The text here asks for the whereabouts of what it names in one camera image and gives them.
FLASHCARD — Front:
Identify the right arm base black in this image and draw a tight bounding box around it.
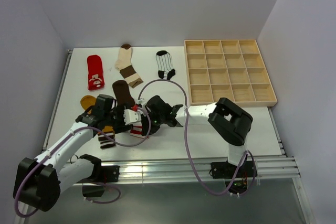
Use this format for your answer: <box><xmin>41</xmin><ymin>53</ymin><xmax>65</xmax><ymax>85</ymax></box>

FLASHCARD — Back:
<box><xmin>209</xmin><ymin>155</ymin><xmax>258</xmax><ymax>197</ymax></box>

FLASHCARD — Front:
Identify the white black pinstripe sock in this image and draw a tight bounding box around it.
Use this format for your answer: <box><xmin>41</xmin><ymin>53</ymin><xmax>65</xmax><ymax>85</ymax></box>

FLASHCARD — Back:
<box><xmin>155</xmin><ymin>50</ymin><xmax>176</xmax><ymax>80</ymax></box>

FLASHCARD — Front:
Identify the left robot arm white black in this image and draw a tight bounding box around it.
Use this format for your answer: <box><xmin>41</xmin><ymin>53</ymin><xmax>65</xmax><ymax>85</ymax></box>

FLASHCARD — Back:
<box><xmin>13</xmin><ymin>94</ymin><xmax>136</xmax><ymax>216</ymax></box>

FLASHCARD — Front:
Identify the wooden compartment tray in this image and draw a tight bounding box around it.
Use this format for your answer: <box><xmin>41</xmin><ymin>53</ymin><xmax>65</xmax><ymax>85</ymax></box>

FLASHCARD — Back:
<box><xmin>184</xmin><ymin>39</ymin><xmax>277</xmax><ymax>107</ymax></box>

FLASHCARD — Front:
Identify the aluminium rail frame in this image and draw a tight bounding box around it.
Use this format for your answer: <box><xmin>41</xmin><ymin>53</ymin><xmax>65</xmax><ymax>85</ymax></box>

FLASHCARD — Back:
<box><xmin>42</xmin><ymin>46</ymin><xmax>316</xmax><ymax>223</ymax></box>

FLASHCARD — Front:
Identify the red sock with face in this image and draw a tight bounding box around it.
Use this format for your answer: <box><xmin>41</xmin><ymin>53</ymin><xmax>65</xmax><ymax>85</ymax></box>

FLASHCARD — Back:
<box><xmin>87</xmin><ymin>55</ymin><xmax>105</xmax><ymax>91</ymax></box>

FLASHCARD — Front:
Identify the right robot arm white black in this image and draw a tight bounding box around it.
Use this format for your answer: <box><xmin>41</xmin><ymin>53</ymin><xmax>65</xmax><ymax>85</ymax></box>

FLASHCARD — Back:
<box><xmin>142</xmin><ymin>95</ymin><xmax>253</xmax><ymax>177</ymax></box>

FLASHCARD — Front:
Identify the mustard yellow striped sock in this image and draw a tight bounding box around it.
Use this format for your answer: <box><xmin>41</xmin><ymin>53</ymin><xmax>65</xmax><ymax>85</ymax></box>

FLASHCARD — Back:
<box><xmin>80</xmin><ymin>95</ymin><xmax>116</xmax><ymax>150</ymax></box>

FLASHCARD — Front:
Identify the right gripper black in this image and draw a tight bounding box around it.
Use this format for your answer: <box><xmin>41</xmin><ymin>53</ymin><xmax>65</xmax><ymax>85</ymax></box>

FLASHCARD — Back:
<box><xmin>140</xmin><ymin>109</ymin><xmax>165</xmax><ymax>135</ymax></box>

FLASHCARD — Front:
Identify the cream brown striped sock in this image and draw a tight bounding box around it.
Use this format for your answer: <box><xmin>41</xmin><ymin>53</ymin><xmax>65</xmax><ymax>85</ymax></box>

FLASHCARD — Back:
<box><xmin>115</xmin><ymin>44</ymin><xmax>143</xmax><ymax>88</ymax></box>

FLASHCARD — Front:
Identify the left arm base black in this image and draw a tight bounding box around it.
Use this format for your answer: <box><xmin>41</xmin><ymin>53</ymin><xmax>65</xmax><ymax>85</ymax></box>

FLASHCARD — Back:
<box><xmin>82</xmin><ymin>165</ymin><xmax>120</xmax><ymax>198</ymax></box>

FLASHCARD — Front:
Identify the dark brown striped sock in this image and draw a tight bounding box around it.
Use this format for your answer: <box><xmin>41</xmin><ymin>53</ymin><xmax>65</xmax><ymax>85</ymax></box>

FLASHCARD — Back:
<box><xmin>112</xmin><ymin>80</ymin><xmax>135</xmax><ymax>109</ymax></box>

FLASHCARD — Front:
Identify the red white striped sock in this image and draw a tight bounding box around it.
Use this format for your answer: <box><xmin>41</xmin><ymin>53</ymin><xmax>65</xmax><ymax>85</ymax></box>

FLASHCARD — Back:
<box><xmin>130</xmin><ymin>122</ymin><xmax>143</xmax><ymax>138</ymax></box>

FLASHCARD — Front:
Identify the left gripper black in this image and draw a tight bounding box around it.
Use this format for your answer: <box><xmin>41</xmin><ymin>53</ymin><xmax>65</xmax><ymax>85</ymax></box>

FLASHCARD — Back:
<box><xmin>104</xmin><ymin>103</ymin><xmax>133</xmax><ymax>133</ymax></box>

